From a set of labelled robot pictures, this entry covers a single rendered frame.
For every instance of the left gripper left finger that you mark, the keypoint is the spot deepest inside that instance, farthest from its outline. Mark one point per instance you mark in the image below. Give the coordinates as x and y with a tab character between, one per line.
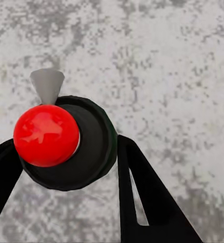
10	170

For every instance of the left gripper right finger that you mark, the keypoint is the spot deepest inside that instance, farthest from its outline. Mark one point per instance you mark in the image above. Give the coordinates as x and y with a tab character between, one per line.
167	223

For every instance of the insectifuge atomizer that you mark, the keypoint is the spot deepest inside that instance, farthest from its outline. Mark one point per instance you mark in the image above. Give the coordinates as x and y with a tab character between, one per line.
68	142

